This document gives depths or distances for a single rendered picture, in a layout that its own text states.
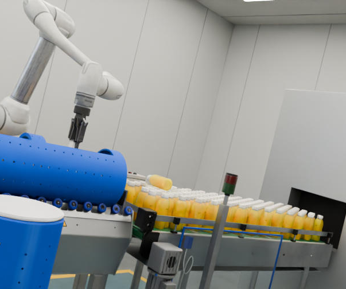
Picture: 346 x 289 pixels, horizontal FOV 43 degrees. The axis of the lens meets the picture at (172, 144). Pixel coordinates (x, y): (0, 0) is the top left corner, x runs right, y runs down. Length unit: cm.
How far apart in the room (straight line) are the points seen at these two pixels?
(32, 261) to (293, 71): 556
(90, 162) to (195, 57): 487
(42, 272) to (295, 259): 195
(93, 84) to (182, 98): 460
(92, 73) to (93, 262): 90
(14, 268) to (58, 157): 68
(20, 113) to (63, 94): 275
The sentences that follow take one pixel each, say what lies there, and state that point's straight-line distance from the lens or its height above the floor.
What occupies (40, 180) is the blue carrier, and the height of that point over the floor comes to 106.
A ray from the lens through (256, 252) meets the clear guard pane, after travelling 264.
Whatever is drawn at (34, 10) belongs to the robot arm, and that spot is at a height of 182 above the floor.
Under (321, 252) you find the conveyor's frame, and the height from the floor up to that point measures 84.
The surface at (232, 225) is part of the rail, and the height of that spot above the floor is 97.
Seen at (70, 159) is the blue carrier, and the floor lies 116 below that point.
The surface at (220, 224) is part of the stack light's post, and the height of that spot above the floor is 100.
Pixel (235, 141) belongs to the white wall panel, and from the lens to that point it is 677.
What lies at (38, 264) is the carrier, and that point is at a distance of 142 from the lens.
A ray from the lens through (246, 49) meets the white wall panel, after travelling 709.
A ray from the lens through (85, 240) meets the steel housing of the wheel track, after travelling 208.
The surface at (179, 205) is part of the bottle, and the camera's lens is 229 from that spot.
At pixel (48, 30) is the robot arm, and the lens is 230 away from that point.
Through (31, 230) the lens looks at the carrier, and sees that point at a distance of 136.
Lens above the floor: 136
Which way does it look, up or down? 1 degrees down
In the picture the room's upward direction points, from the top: 14 degrees clockwise
